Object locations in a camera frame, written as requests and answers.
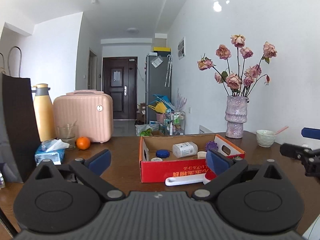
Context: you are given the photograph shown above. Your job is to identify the white red lint brush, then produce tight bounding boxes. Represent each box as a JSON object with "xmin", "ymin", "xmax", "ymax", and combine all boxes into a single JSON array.
[{"xmin": 165, "ymin": 170, "xmax": 216, "ymax": 186}]

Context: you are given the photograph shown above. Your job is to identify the white tape roll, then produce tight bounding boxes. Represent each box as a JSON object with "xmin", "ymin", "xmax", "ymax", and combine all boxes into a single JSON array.
[{"xmin": 151, "ymin": 157, "xmax": 163, "ymax": 162}]

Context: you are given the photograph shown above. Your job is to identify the purple round lid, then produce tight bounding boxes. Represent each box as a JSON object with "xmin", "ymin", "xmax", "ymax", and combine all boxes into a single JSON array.
[{"xmin": 205, "ymin": 141, "xmax": 219, "ymax": 151}]

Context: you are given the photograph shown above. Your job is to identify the orange fruit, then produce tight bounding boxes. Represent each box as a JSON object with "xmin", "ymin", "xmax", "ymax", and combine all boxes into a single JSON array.
[{"xmin": 75, "ymin": 137, "xmax": 91, "ymax": 150}]

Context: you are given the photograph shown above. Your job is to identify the pink spoon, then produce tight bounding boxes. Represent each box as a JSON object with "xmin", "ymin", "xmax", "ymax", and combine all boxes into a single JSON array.
[{"xmin": 273, "ymin": 126, "xmax": 288, "ymax": 136}]

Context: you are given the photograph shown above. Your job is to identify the blue tissue pack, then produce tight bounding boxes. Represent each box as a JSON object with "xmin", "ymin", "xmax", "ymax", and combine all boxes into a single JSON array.
[{"xmin": 35, "ymin": 139, "xmax": 69, "ymax": 165}]

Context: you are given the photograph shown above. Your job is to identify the clear glass cup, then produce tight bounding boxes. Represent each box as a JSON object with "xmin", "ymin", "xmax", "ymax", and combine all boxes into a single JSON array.
[{"xmin": 57, "ymin": 124, "xmax": 76, "ymax": 149}]

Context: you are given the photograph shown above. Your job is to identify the white plastic jar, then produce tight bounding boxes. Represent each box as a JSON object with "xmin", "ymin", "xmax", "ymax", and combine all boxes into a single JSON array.
[{"xmin": 172, "ymin": 141, "xmax": 198, "ymax": 158}]

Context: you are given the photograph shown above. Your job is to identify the pale green bowl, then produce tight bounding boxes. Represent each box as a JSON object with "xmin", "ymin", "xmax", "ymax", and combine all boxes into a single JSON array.
[{"xmin": 256, "ymin": 129, "xmax": 276, "ymax": 148}]

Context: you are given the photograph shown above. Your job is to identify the pink textured vase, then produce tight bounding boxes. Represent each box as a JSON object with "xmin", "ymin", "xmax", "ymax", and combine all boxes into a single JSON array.
[{"xmin": 225, "ymin": 95, "xmax": 248, "ymax": 139}]

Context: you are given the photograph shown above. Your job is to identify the pink small suitcase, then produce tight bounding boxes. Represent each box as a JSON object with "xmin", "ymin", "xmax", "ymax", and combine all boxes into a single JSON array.
[{"xmin": 53, "ymin": 89, "xmax": 113, "ymax": 143}]

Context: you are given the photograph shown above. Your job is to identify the red cardboard box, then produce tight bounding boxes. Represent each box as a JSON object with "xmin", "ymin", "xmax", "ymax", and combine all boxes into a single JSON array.
[{"xmin": 139, "ymin": 134, "xmax": 245, "ymax": 183}]

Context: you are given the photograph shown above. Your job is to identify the blue round lid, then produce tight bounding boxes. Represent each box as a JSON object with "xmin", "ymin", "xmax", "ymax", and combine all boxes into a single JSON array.
[{"xmin": 156, "ymin": 150, "xmax": 170, "ymax": 159}]

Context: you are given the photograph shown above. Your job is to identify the green white bag on floor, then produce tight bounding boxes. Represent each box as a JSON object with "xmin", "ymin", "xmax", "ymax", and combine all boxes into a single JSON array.
[{"xmin": 135, "ymin": 123, "xmax": 159, "ymax": 137}]

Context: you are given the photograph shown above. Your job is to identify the yellow thermos jug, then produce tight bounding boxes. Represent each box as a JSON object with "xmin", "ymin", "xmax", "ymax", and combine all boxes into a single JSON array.
[{"xmin": 32, "ymin": 83, "xmax": 56, "ymax": 142}]

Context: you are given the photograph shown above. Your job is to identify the black paper bag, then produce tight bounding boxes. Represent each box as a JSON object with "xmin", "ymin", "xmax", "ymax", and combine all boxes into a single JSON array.
[{"xmin": 1, "ymin": 71, "xmax": 41, "ymax": 183}]

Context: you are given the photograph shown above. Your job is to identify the dried pink roses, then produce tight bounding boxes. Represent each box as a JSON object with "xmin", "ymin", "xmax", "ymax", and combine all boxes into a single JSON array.
[{"xmin": 197, "ymin": 34, "xmax": 278, "ymax": 98}]

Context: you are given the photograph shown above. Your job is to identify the dark brown door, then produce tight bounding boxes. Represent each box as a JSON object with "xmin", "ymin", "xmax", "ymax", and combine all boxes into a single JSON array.
[{"xmin": 102, "ymin": 57, "xmax": 137, "ymax": 120}]

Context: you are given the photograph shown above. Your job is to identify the grey refrigerator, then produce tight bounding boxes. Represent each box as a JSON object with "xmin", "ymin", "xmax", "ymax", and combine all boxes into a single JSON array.
[{"xmin": 145, "ymin": 55, "xmax": 171, "ymax": 123}]

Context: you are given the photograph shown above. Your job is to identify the wire utility cart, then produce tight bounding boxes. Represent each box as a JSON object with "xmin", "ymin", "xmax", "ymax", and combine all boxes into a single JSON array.
[{"xmin": 164, "ymin": 112, "xmax": 185, "ymax": 136}]

